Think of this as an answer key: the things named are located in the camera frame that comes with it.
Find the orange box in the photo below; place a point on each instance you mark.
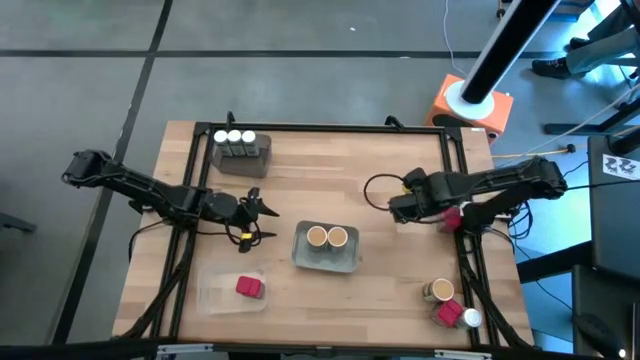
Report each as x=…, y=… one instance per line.
x=500, y=112

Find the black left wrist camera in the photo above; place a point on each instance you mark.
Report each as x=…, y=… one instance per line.
x=245, y=245

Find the red lid spice jar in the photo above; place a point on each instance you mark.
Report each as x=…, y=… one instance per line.
x=249, y=286
x=451, y=221
x=448, y=313

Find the black desk surface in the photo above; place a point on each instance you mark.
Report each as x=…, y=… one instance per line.
x=600, y=295

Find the black desk panel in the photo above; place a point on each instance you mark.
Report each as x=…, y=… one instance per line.
x=617, y=225

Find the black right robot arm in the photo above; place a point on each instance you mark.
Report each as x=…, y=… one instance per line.
x=500, y=177

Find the black desk crossbar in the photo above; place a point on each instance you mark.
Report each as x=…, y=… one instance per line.
x=550, y=262

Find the silver beam bracket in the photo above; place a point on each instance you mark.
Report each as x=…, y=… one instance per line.
x=185, y=348
x=462, y=354

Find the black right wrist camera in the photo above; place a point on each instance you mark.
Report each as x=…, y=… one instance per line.
x=414, y=177

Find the grey rectangular bin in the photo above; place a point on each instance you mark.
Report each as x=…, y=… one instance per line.
x=325, y=262

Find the white round pole base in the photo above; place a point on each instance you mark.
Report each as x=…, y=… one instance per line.
x=455, y=102

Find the clear plastic bin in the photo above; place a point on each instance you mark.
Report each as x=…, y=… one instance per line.
x=220, y=300

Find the black foreground beam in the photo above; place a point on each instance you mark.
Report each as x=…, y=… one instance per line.
x=75, y=351

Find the black stand leg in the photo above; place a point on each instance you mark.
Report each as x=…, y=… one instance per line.
x=575, y=129

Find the white printed tag sheet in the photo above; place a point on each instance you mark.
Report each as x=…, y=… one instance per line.
x=620, y=166

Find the black metal table frame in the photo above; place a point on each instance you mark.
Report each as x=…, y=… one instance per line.
x=305, y=127

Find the black camera pole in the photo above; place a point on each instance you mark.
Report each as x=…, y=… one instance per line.
x=505, y=45

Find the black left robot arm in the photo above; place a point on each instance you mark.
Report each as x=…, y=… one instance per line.
x=145, y=190

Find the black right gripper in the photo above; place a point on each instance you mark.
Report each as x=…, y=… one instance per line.
x=412, y=207

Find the person's leg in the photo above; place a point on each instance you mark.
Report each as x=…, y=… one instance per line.
x=607, y=25
x=605, y=50

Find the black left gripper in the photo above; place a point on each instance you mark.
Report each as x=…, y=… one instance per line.
x=246, y=212

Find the black computer mouse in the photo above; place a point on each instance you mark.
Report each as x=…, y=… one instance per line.
x=595, y=327

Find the person's shoe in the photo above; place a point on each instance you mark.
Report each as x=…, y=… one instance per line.
x=579, y=45
x=547, y=67

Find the silver lid spice jar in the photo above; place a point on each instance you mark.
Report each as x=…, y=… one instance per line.
x=234, y=136
x=470, y=318
x=220, y=136
x=248, y=136

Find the wooden lid spice jar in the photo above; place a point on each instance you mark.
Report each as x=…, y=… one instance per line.
x=317, y=236
x=338, y=236
x=439, y=290

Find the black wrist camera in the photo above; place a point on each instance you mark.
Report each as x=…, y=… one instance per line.
x=245, y=245
x=414, y=177

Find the grey tray top left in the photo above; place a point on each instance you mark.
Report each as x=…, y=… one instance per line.
x=250, y=167

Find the dark grey floor foot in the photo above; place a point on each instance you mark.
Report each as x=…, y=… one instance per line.
x=15, y=223

